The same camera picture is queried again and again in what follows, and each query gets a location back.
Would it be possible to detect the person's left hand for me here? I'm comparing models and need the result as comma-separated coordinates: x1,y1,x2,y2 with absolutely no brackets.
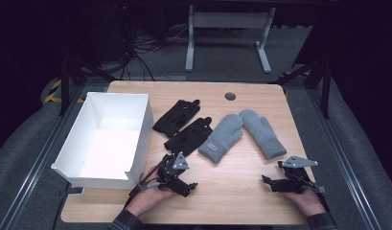
125,183,178,219

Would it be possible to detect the plain grey mitten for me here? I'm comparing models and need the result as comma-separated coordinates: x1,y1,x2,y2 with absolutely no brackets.
239,108,288,161

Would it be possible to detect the black glove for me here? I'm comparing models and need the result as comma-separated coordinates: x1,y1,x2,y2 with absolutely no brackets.
164,116,214,157
152,99,201,139

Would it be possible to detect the bundle of black floor cables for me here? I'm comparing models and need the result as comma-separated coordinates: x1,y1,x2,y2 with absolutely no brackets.
101,3,192,81

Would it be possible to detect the black metal stand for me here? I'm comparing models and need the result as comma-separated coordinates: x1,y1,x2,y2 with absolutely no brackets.
58,54,118,117
268,57,332,120

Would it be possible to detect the white metal desk frame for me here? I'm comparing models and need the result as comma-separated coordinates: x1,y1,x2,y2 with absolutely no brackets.
184,4,277,75

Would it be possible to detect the right hand-held gripper cable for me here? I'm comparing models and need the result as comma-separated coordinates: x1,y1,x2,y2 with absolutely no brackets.
298,176,330,212

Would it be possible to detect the grey mitten with label patch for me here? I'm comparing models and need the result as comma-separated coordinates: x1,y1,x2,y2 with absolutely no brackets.
197,113,244,165

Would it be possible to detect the white storage box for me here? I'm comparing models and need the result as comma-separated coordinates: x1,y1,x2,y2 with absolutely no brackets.
51,91,154,191

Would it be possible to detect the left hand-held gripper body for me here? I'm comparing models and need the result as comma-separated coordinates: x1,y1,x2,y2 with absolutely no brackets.
156,151,191,193

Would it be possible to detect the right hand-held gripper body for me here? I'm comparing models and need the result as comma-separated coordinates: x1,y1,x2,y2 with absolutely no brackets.
273,155,319,195

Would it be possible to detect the person's right hand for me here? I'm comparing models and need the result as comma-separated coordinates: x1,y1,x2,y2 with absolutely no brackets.
281,188,327,218

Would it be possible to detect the aluminium floor rail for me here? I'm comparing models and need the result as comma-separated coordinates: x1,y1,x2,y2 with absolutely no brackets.
0,85,86,230
307,89,381,230

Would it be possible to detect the yellow black hazard tape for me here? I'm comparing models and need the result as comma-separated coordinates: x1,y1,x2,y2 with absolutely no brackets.
44,80,86,104

